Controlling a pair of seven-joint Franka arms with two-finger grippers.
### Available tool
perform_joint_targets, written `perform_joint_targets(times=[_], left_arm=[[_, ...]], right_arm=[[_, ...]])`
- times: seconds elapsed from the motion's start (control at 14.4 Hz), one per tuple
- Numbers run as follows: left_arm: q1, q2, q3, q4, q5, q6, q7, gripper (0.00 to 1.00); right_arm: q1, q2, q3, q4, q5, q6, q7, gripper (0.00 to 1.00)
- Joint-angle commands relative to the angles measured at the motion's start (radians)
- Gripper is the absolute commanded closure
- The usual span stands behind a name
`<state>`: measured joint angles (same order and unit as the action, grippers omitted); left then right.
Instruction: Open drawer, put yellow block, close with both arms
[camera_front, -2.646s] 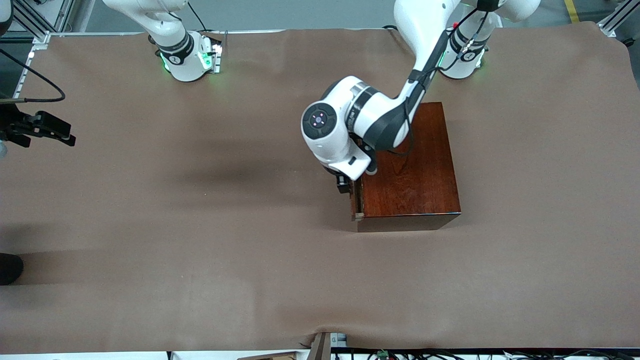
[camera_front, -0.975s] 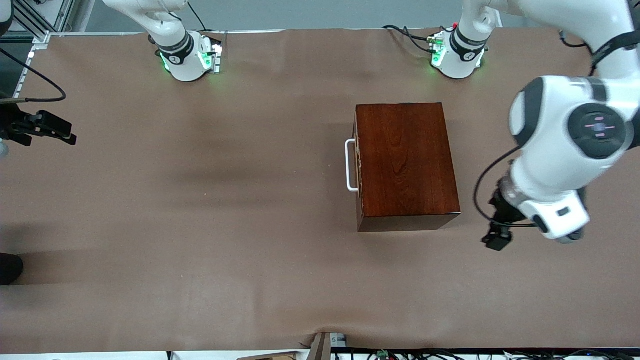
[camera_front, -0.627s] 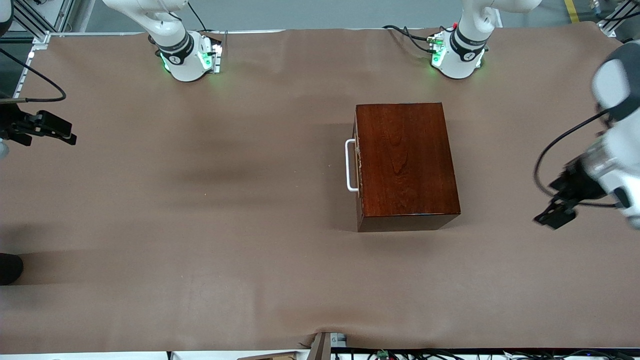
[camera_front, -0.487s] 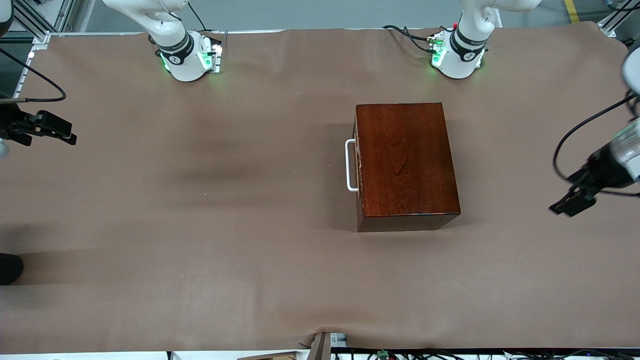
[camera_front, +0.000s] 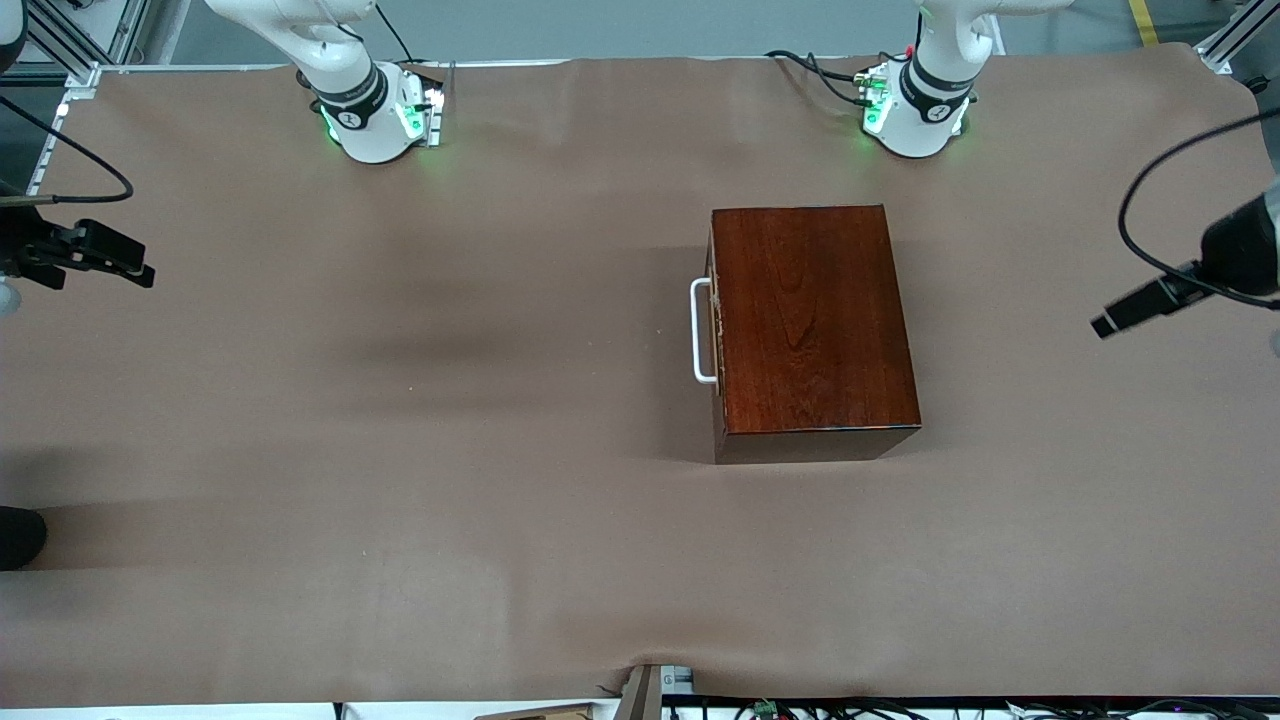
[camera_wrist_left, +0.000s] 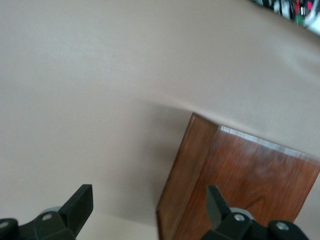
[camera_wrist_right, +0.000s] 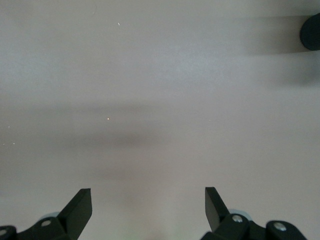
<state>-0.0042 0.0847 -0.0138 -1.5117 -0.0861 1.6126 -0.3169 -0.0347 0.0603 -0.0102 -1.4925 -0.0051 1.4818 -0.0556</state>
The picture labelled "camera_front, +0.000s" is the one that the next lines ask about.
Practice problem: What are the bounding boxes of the black left base cable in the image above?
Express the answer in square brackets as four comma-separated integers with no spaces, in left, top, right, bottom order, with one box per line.
[765,48,881,106]

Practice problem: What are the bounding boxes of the aluminium corner frame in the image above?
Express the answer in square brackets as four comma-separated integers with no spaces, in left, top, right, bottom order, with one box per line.
[1195,0,1280,76]

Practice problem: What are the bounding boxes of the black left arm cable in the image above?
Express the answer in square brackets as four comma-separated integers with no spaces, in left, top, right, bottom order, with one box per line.
[1117,108,1280,311]

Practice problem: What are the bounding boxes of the black base cable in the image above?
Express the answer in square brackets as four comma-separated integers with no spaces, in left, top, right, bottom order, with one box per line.
[765,48,881,106]
[375,0,426,66]

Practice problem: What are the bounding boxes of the aluminium frame struts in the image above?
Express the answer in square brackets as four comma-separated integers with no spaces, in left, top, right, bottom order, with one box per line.
[25,0,151,73]

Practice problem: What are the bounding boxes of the dark wooden drawer box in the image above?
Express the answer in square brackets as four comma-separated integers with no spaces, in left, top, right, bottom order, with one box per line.
[706,205,923,466]

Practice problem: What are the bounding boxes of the white drawer handle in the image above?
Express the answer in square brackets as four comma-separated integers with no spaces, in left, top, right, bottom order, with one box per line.
[690,278,721,385]

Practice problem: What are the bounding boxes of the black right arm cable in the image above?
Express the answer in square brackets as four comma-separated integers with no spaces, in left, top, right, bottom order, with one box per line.
[0,95,136,204]

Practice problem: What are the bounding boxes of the black right base cable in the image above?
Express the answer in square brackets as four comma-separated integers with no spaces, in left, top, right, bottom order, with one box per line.
[375,0,426,66]

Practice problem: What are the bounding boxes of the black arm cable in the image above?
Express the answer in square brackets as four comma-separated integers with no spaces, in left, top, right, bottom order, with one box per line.
[0,95,136,204]
[1117,108,1280,311]

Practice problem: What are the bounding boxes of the black round object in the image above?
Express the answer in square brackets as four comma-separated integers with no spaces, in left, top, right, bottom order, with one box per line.
[0,505,49,573]

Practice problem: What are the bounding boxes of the brown table mat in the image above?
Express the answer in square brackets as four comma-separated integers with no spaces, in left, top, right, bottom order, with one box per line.
[0,40,1280,707]

